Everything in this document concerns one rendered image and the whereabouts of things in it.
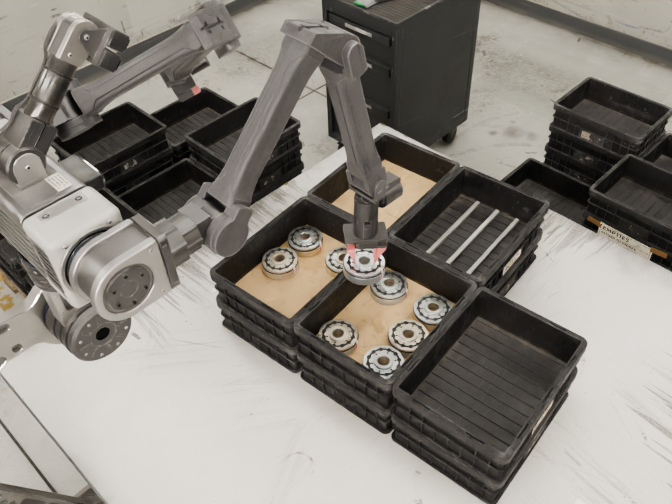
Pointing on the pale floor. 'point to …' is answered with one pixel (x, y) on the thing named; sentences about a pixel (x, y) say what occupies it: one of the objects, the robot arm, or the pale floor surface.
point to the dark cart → (412, 63)
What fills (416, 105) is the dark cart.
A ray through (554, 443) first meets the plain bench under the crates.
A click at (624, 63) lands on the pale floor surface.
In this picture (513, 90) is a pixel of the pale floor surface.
